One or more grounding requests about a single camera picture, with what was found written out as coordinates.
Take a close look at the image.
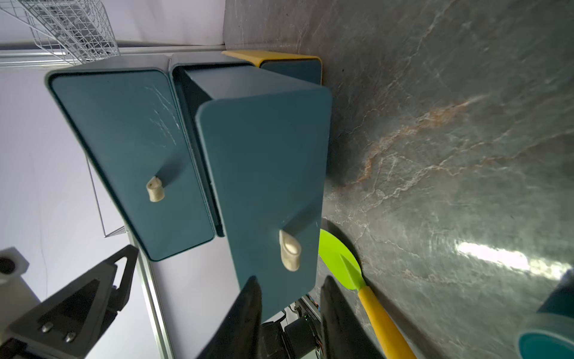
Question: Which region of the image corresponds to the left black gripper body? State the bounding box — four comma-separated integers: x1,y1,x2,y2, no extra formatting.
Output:
1,245,139,358

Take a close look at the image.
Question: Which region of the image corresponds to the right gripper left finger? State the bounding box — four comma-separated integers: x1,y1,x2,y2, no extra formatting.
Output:
198,276,262,358

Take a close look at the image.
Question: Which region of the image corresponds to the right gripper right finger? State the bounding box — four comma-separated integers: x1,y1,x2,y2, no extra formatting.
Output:
320,276,384,359

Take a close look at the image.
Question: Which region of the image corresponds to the teal drawer cabinet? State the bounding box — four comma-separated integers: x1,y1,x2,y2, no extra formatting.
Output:
45,52,332,271

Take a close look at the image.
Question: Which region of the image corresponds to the teal top drawer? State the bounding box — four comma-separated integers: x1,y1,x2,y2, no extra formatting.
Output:
46,68,216,262

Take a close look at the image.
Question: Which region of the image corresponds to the teal drawer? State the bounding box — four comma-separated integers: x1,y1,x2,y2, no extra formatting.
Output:
46,68,216,262
173,66,332,320

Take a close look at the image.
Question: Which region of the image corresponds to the dark green paint can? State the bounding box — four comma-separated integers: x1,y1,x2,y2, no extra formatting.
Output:
516,269,573,358

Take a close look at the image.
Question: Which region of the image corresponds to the yellow bottom drawer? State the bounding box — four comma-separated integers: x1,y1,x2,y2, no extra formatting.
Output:
222,50,323,85

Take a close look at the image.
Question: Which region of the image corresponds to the green toy shovel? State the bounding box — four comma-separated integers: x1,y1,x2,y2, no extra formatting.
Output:
318,229,416,358

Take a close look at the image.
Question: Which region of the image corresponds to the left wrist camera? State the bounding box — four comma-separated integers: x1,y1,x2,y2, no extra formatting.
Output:
0,247,40,336

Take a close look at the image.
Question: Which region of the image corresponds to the long white wire basket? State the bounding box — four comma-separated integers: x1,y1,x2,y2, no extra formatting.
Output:
1,0,120,65

